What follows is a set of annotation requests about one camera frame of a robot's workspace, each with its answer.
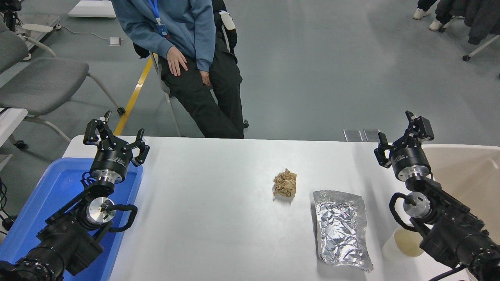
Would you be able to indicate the white flat platform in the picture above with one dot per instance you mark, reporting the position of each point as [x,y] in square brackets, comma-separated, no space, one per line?
[91,8]

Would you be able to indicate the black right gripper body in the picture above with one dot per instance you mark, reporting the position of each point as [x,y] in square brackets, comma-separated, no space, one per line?
[410,158]

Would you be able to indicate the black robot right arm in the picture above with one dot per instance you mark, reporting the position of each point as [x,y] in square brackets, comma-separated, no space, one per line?
[453,230]

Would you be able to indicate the black tripod equipment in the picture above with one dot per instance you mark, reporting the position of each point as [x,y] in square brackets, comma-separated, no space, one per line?
[9,9]

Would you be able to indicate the small white table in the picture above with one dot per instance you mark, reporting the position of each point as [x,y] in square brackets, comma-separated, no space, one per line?
[9,119]

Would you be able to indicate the large pale bin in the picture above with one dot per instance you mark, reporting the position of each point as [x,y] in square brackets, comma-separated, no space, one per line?
[468,171]

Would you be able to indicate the metal floor plate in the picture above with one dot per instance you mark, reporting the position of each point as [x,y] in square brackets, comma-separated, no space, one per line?
[373,135]
[353,135]

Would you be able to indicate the black jacket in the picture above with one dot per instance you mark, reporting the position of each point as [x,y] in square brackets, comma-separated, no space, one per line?
[482,19]

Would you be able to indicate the blue plastic tray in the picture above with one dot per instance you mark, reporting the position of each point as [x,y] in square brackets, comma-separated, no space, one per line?
[43,199]

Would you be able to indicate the white floor box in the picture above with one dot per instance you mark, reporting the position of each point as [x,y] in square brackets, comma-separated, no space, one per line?
[115,41]

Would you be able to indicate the grey wheeled platform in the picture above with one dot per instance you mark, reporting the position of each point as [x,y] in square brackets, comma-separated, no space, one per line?
[41,27]

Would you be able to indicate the grey padded chair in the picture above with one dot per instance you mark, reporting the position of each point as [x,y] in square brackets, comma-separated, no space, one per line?
[39,82]

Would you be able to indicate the lanyard person's right hand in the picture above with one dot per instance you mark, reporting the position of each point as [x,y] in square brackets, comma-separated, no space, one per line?
[177,60]

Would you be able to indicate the silver foil tray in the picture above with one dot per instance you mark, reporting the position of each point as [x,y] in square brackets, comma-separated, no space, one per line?
[340,230]

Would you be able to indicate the white-legged wheeled chair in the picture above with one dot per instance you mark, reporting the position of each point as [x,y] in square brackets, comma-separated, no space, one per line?
[482,47]

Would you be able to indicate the crumpled tan paper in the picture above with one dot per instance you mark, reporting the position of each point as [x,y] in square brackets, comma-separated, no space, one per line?
[285,184]

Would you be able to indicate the person with white shoes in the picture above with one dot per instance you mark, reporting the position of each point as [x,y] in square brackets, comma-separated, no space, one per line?
[422,13]

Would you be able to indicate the white paper cup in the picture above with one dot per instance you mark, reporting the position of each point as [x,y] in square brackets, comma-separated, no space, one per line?
[402,244]

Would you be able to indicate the lanyard person's left hand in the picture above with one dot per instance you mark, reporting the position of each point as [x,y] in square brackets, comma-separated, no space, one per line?
[205,78]

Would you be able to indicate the yellow floor tape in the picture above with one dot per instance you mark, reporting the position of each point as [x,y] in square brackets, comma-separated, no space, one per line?
[133,95]

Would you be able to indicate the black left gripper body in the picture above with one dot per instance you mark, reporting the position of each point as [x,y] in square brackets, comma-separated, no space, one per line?
[112,158]

